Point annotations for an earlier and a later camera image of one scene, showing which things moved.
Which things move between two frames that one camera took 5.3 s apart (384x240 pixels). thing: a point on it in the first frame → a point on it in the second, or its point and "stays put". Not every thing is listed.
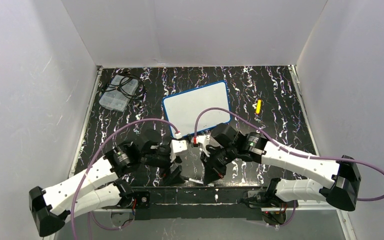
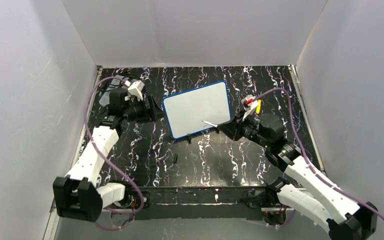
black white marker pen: [194, 180] → [210, 123]
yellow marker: [258, 106] stays put
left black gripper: [171, 164] → [150, 108]
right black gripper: [210, 162] → [237, 122]
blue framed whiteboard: [182, 109] stays put
